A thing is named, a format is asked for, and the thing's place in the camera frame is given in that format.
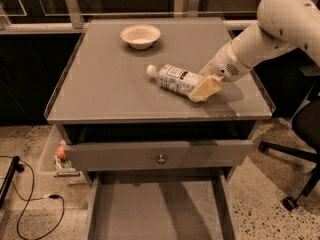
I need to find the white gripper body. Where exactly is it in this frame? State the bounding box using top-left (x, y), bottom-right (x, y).
top-left (211, 42), bottom-right (251, 82)

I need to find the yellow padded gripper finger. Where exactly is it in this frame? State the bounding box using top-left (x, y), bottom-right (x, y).
top-left (188, 75), bottom-right (222, 103)
top-left (199, 61), bottom-right (214, 76)

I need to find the blue labelled plastic bottle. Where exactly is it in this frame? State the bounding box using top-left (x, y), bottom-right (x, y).
top-left (146, 64), bottom-right (203, 96)

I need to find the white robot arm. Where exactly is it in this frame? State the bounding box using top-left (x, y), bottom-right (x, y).
top-left (189, 0), bottom-right (320, 102)

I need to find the grey top drawer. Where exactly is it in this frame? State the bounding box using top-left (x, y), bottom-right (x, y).
top-left (64, 140), bottom-right (253, 171)

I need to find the grey drawer cabinet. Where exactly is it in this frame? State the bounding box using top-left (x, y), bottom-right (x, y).
top-left (46, 18), bottom-right (272, 174)

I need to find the grey open middle drawer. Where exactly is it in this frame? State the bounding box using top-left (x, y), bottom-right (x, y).
top-left (84, 172), bottom-right (240, 240)

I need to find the white paper bowl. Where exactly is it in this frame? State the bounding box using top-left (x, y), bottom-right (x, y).
top-left (120, 24), bottom-right (161, 50)

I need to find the black office chair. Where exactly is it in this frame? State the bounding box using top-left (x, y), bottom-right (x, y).
top-left (258, 63), bottom-right (320, 212)

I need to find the orange toy in bin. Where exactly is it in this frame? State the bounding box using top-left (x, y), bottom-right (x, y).
top-left (56, 142), bottom-right (67, 160)

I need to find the black bar on floor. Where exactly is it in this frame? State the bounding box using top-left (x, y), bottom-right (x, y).
top-left (0, 156), bottom-right (20, 208)

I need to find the metal railing bracket left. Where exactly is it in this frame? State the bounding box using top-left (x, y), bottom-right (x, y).
top-left (65, 0), bottom-right (84, 29)

